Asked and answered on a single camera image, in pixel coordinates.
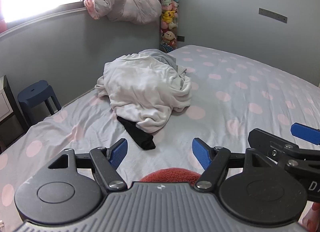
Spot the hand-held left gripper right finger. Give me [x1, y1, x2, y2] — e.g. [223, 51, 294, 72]
[192, 137, 273, 190]

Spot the white sweater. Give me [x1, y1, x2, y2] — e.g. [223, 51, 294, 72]
[94, 53, 192, 135]

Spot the dark blue plastic stool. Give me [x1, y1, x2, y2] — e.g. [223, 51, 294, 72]
[17, 80, 62, 126]

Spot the black garment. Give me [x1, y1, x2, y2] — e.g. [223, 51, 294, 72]
[117, 115, 156, 150]

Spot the grey metal wall strip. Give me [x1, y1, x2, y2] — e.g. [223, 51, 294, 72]
[258, 8, 288, 24]

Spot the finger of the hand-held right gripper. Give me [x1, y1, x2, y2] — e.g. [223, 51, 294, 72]
[291, 122, 320, 145]
[248, 128, 320, 172]

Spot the light blue garment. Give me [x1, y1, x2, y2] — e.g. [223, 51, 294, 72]
[138, 49, 178, 70]

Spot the bed with pink dotted sheet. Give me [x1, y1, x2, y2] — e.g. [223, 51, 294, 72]
[0, 45, 320, 232]

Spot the person's right hand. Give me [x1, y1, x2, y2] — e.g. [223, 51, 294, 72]
[301, 201, 320, 232]

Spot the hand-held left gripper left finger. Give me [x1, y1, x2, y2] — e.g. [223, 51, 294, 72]
[47, 138, 128, 192]

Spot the clear tube of plush toys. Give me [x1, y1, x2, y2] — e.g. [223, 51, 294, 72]
[159, 0, 180, 53]

